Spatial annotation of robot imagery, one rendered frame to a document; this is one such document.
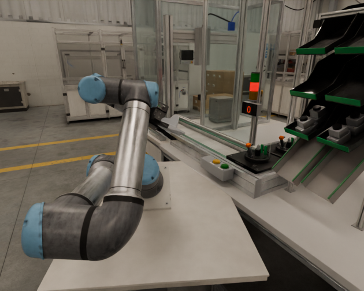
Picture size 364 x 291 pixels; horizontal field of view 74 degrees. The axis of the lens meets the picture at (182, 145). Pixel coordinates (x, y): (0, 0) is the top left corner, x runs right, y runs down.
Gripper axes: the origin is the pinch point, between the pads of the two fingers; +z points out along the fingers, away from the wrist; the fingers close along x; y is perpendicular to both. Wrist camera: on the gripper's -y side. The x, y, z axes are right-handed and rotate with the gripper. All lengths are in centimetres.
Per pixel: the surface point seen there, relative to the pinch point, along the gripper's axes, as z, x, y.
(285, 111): 259, 459, 300
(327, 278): 65, -8, -19
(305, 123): 42, 1, 30
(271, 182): 53, 27, 9
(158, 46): -35, 80, 69
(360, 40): 38, -17, 58
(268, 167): 50, 31, 16
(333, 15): 29, -10, 68
